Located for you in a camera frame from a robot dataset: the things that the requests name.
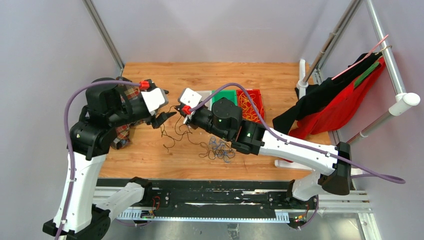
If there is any brown cable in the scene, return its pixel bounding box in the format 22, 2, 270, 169
158, 105, 210, 154

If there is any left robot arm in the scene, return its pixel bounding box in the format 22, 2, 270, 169
42, 77, 172, 240

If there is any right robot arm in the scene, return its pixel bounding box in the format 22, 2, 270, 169
177, 96, 352, 209

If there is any white plastic bin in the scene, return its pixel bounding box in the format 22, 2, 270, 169
198, 90, 214, 109

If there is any plaid cloth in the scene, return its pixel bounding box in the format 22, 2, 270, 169
110, 85, 144, 150

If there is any green plastic bin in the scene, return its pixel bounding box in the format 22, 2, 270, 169
212, 90, 238, 106

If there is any red plastic bin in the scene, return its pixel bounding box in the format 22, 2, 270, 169
236, 89, 265, 123

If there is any black garment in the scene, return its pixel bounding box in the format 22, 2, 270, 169
272, 52, 382, 134

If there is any red garment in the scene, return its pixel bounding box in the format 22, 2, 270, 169
288, 56, 386, 140

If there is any pink hanger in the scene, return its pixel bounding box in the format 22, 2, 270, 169
331, 34, 389, 80

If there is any metal clothes rack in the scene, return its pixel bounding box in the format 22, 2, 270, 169
274, 0, 422, 176

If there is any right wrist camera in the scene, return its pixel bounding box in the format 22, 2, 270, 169
178, 88, 202, 124

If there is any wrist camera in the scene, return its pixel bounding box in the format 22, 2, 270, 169
141, 87, 169, 116
178, 88, 202, 124

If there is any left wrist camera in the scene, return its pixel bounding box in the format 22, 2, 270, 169
141, 87, 169, 116

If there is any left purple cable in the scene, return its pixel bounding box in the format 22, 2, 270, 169
52, 79, 152, 240

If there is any purple cable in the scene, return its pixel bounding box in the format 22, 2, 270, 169
182, 83, 407, 185
52, 79, 152, 240

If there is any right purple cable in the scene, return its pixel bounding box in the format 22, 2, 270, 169
182, 83, 407, 185

